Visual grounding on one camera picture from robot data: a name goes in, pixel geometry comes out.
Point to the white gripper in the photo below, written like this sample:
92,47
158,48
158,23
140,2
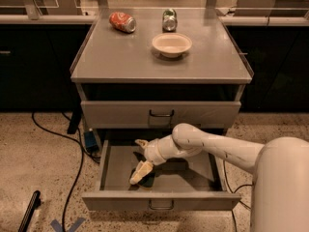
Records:
152,152

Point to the green yellow sponge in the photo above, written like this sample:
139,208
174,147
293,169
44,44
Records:
147,182

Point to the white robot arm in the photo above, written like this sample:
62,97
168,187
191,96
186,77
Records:
279,169

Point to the open grey middle drawer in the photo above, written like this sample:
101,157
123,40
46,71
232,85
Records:
192,184

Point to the closed grey upper drawer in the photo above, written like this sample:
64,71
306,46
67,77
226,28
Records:
159,114

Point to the grey drawer cabinet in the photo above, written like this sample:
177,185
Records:
113,66

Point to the dark background counter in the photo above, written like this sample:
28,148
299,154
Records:
35,64

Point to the blue power adapter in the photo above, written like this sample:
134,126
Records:
90,141

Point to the white bowl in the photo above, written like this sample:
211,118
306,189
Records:
171,45

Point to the black bar on floor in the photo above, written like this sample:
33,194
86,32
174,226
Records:
34,203

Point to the orange soda can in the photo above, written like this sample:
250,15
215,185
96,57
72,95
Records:
123,22

